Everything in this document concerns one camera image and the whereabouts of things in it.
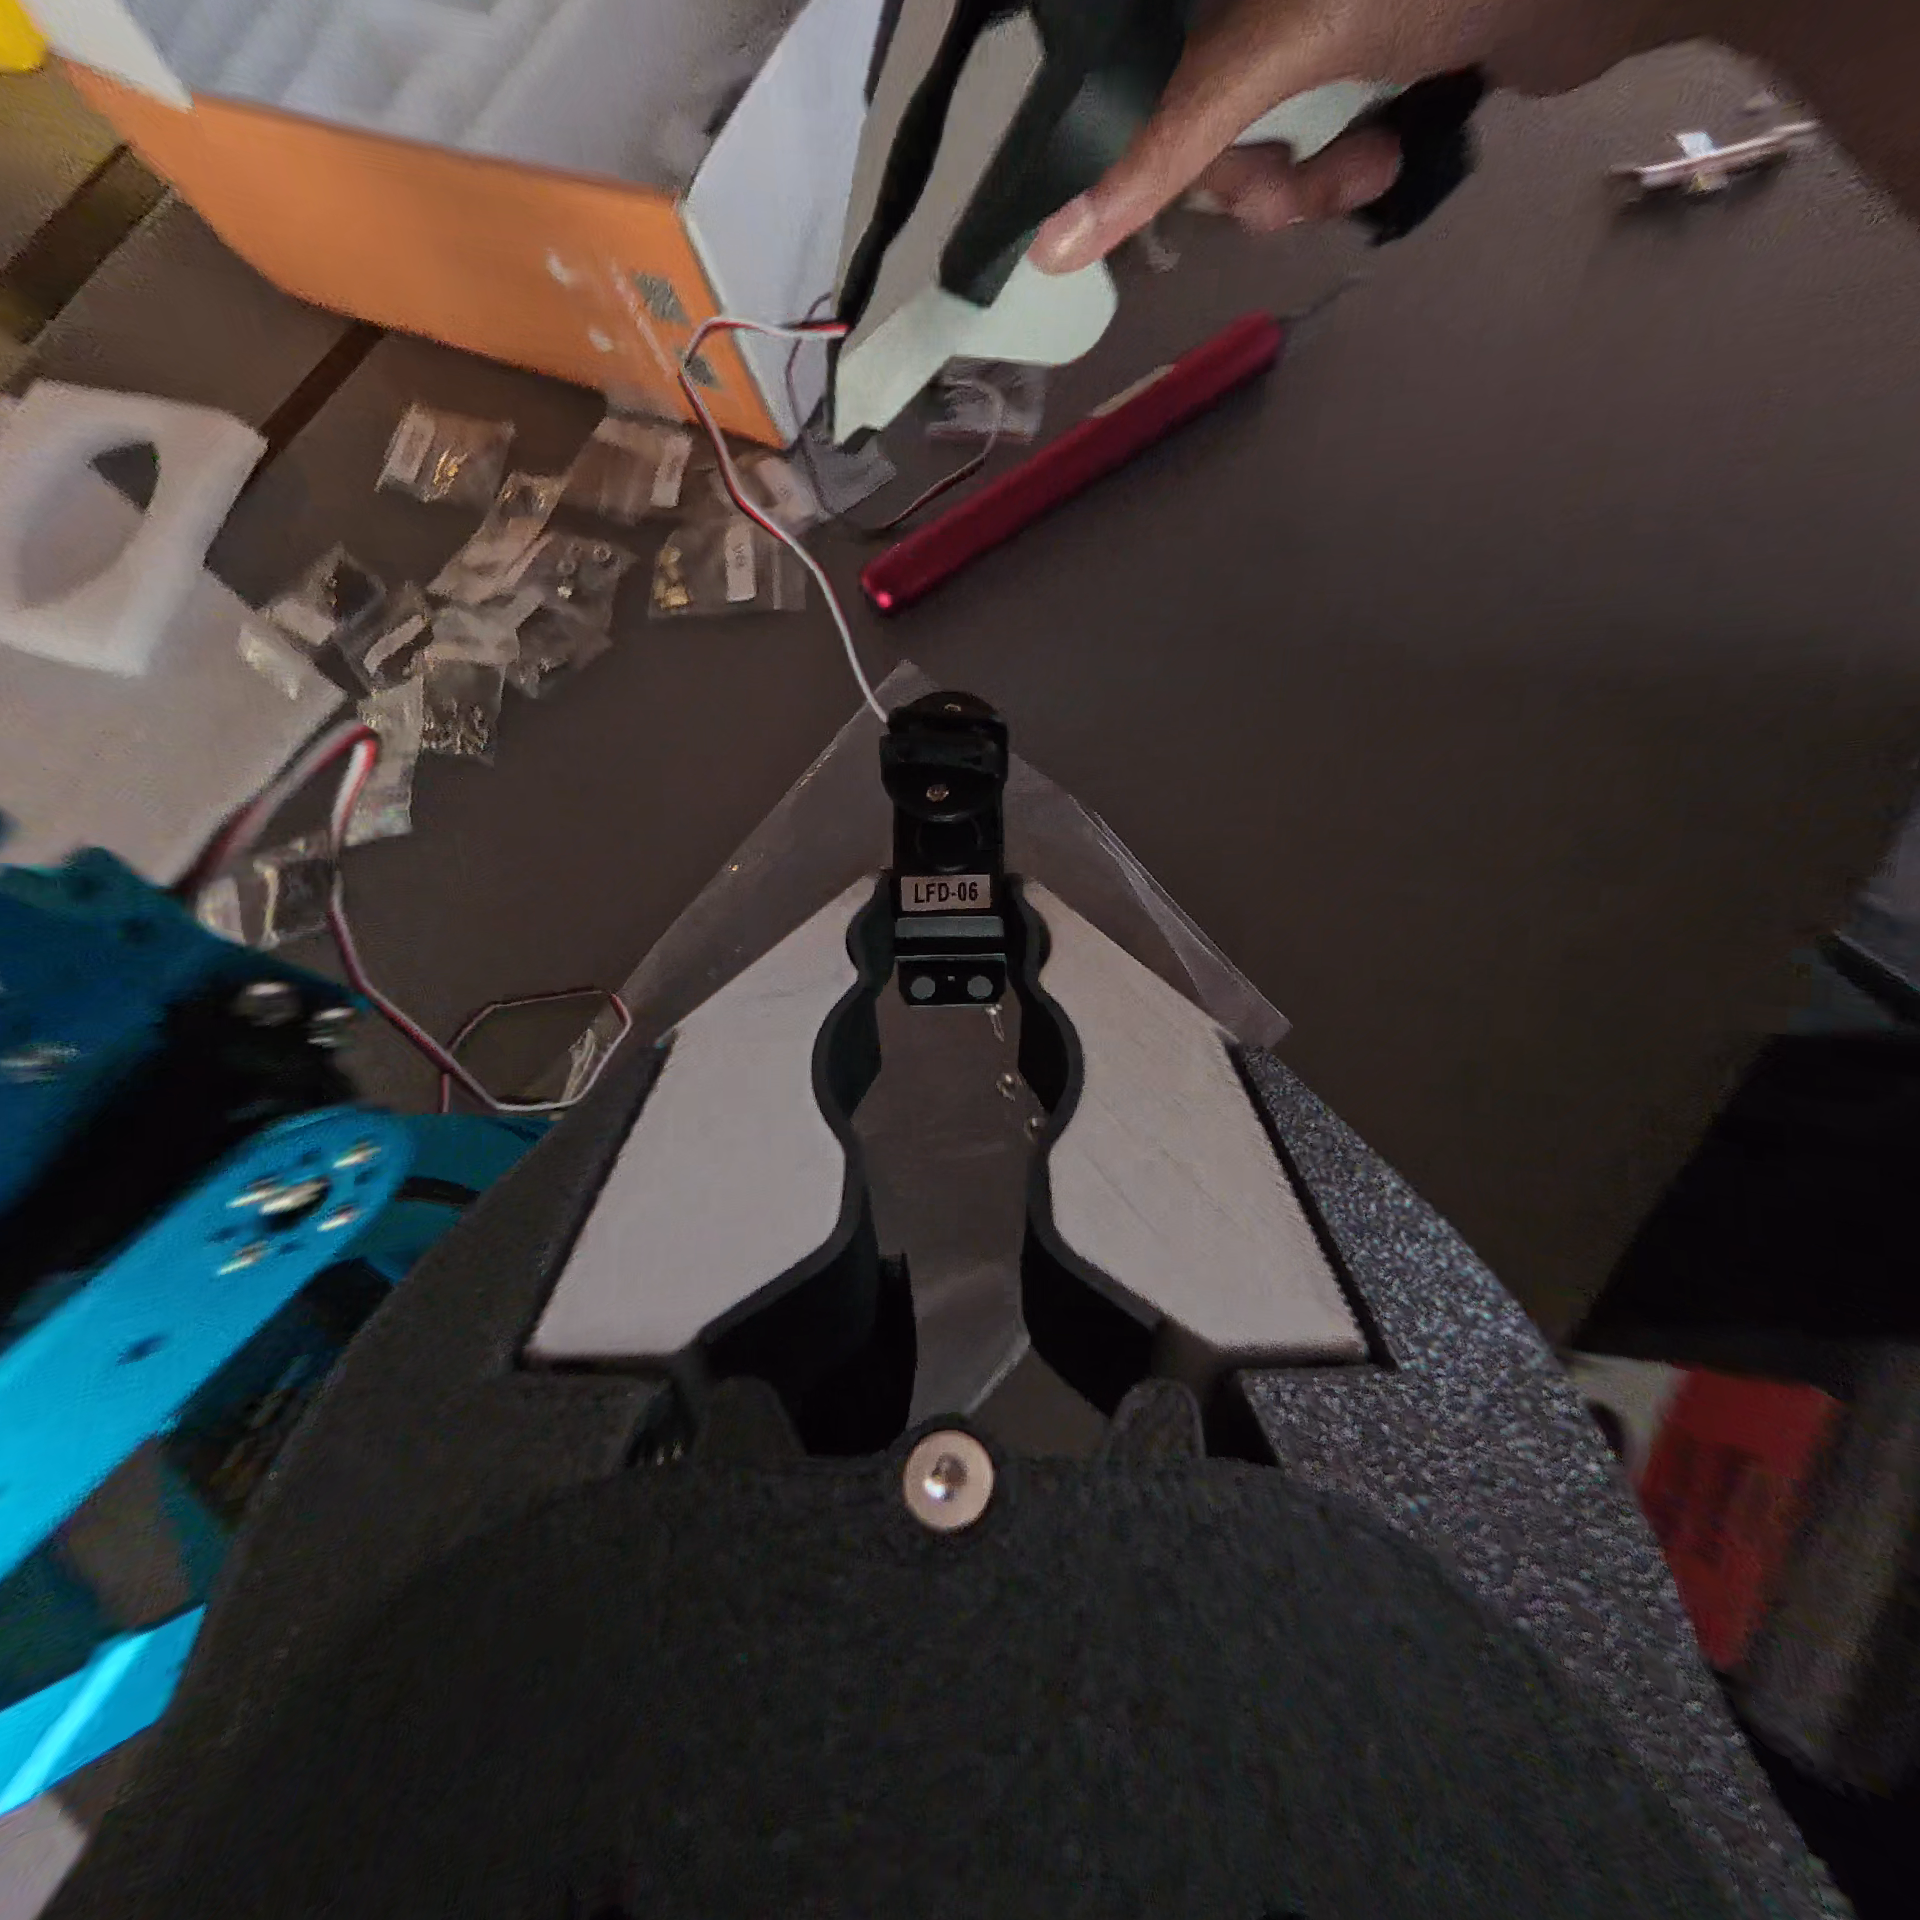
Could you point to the dark red metal tube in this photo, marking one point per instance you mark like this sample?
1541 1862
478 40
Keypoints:
1049 465

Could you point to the white foam frame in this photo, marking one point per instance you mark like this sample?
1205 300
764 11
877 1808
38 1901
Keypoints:
196 496

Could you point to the loose silver screws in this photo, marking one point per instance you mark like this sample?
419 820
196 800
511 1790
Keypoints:
1006 1082

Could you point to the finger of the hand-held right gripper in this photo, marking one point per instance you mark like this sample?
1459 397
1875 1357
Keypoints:
901 151
961 317

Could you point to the orange white cardboard box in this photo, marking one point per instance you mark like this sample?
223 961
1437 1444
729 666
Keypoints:
451 255

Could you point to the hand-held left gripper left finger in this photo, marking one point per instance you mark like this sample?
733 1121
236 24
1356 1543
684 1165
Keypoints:
705 1184

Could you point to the person's black clothing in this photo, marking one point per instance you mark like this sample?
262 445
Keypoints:
1771 1198

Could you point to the person's right forearm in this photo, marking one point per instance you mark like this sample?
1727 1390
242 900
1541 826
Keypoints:
1727 58

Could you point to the white foam sheet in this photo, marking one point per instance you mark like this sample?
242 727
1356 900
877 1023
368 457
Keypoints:
90 748

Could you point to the yellow storage box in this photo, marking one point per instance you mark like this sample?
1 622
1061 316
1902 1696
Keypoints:
15 24

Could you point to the black servo motor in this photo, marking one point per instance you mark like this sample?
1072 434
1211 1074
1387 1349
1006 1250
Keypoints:
947 838

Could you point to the dark grey desk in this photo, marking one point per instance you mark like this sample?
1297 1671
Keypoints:
1421 678

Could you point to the blue toy robot arm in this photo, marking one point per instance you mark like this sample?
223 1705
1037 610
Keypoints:
151 1357

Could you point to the large clear plastic bag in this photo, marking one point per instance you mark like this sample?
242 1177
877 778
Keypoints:
1139 919

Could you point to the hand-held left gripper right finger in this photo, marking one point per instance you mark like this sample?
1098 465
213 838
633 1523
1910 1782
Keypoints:
1198 1184

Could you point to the pile of small parts bags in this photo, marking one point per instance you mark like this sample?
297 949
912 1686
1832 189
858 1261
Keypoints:
493 575

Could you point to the person's right hand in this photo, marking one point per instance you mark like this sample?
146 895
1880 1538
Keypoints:
1316 47

